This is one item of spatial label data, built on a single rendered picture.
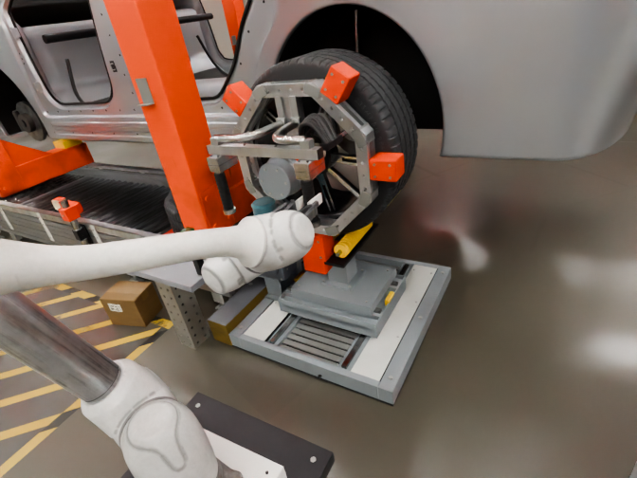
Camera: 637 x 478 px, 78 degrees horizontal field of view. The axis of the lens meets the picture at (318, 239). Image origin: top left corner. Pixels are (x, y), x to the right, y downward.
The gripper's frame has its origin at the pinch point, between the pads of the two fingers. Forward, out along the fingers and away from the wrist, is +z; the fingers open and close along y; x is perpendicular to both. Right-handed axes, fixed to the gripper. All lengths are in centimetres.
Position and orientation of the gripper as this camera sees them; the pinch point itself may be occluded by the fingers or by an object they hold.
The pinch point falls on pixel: (309, 201)
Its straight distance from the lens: 116.7
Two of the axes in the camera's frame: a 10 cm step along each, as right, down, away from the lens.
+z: 5.0, -4.9, 7.1
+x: -1.4, -8.6, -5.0
